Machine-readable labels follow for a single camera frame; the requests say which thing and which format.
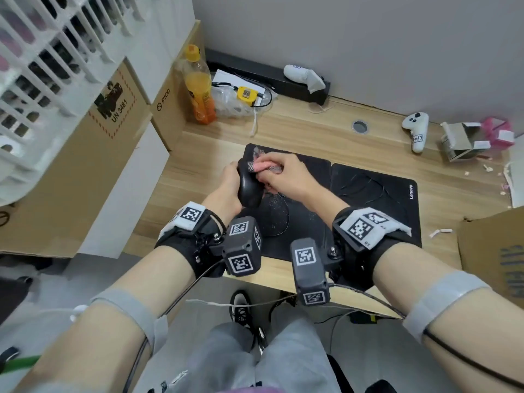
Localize person's left forearm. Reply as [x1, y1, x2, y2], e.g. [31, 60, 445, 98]
[16, 245, 197, 393]

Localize thin black cable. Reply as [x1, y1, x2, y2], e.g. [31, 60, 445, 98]
[212, 81, 273, 108]

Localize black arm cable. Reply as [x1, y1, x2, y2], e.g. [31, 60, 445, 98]
[122, 259, 226, 393]
[331, 282, 524, 389]

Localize black wrist camera with markers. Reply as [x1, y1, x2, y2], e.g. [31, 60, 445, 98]
[223, 216, 263, 278]
[289, 237, 343, 306]

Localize person's right forearm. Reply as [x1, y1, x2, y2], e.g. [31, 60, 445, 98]
[372, 243, 524, 393]

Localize green strip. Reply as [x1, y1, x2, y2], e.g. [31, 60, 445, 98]
[0, 355, 41, 375]

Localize white slatted crate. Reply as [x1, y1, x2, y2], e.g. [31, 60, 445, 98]
[0, 0, 148, 207]

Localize black white sneaker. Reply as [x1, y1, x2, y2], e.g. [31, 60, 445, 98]
[229, 290, 253, 328]

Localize black mouse pad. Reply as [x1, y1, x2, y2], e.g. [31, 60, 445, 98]
[329, 162, 422, 263]
[241, 142, 332, 263]

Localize white paper bag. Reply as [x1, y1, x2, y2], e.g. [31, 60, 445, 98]
[504, 134, 524, 209]

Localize person's right hand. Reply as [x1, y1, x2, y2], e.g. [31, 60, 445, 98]
[253, 151, 349, 224]

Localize orange juice bottle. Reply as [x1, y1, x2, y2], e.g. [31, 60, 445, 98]
[176, 44, 217, 126]

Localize white controller with label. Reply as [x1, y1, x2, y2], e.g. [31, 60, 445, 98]
[402, 112, 430, 154]

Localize pink cleaning cloth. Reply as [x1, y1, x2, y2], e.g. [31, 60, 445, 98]
[247, 147, 284, 189]

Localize scattered white crumbs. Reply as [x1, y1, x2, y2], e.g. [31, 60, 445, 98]
[465, 163, 510, 197]

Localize white board panel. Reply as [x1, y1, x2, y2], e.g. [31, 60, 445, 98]
[78, 122, 171, 259]

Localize long black bar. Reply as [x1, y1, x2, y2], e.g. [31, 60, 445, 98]
[204, 47, 331, 106]

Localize person's left hand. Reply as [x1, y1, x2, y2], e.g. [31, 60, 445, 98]
[203, 160, 245, 227]

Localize white paper sheet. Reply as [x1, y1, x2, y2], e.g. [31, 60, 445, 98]
[212, 69, 275, 107]

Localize cardboard box with round logo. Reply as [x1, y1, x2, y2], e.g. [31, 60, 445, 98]
[149, 20, 205, 152]

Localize black mouse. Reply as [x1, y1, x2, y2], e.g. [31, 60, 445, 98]
[237, 158, 265, 209]

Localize cardboard box with dark writing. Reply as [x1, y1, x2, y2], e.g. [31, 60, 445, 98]
[457, 206, 524, 309]

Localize pink box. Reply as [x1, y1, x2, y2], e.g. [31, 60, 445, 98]
[479, 116, 515, 148]

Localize black wrist strap white marker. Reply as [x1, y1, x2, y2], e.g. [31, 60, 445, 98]
[331, 206, 422, 291]
[154, 201, 228, 279]

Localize clear plastic bag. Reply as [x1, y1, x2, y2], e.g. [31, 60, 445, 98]
[212, 84, 279, 118]

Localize large cardboard box red-dotted label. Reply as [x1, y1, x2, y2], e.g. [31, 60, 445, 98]
[0, 57, 171, 258]

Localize yellow tape measure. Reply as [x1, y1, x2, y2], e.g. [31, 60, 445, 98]
[237, 86, 258, 106]

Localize small open cardboard box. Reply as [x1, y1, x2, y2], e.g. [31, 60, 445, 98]
[440, 121, 491, 162]

